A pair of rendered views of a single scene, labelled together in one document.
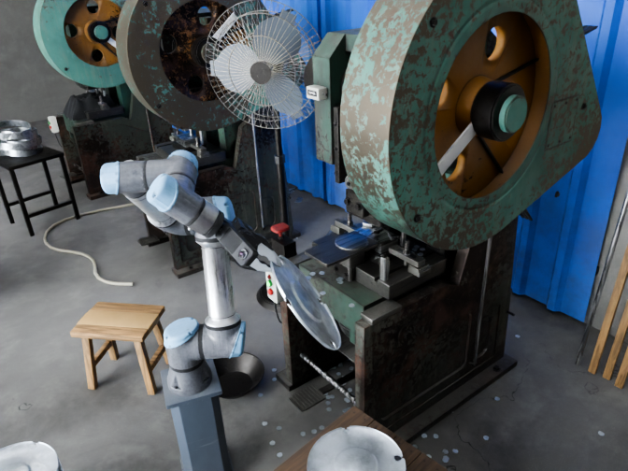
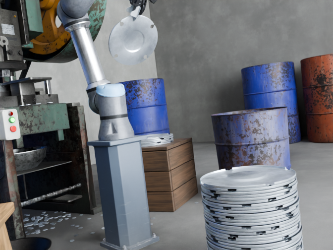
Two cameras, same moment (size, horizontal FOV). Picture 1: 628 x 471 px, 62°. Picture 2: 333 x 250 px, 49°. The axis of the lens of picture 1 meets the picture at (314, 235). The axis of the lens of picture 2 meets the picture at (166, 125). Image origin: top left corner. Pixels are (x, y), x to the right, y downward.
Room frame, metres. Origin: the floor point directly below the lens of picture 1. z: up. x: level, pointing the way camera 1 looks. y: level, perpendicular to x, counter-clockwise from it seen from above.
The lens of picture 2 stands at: (1.76, 1.94, 0.56)
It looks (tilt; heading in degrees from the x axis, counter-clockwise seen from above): 3 degrees down; 248
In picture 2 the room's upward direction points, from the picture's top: 7 degrees counter-clockwise
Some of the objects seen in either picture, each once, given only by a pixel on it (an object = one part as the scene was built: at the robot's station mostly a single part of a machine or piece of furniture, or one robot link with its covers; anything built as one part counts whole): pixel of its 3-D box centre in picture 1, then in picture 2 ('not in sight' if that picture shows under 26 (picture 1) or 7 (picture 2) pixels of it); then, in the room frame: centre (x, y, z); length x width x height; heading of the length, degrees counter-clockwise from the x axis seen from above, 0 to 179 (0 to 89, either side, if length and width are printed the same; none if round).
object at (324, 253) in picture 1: (342, 261); (27, 92); (1.71, -0.10, 0.72); 0.25 x 0.14 x 0.14; 126
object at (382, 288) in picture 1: (376, 255); (8, 103); (1.81, -0.24, 0.68); 0.45 x 0.30 x 0.06; 36
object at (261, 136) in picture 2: not in sight; (252, 153); (0.58, 0.23, 0.24); 0.42 x 0.42 x 0.48
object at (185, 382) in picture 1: (188, 369); (115, 126); (1.40, 0.45, 0.50); 0.15 x 0.15 x 0.10
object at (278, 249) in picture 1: (284, 258); not in sight; (1.93, 0.13, 0.62); 0.10 x 0.06 x 0.20; 36
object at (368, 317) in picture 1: (449, 320); (37, 138); (1.67, -0.51, 0.45); 0.92 x 0.12 x 0.90; 126
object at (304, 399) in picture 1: (351, 376); (37, 200); (1.73, -0.13, 0.14); 0.59 x 0.10 x 0.05; 126
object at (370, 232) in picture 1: (376, 237); (7, 88); (1.81, -0.24, 0.76); 0.15 x 0.09 x 0.05; 36
